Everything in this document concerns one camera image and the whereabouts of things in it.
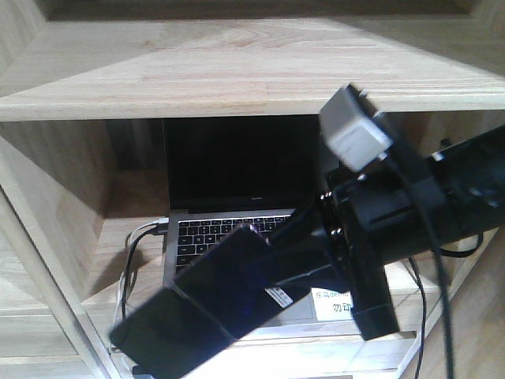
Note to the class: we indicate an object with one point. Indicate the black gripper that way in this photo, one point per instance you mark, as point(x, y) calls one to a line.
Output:
point(370, 219)

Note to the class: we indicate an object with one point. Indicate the black smartphone pink frame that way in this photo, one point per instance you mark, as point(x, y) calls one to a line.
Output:
point(235, 288)

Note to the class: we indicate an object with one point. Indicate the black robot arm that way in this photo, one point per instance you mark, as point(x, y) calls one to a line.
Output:
point(471, 175)

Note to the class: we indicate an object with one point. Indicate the light wooden desk shelf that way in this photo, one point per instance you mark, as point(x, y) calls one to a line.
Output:
point(69, 67)

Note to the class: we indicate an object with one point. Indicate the white right warning label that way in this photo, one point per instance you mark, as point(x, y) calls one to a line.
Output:
point(332, 305)

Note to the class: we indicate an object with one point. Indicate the grey laptop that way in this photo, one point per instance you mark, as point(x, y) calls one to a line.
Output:
point(230, 172)

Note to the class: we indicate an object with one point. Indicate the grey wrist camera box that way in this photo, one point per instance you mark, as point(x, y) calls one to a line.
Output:
point(349, 131)

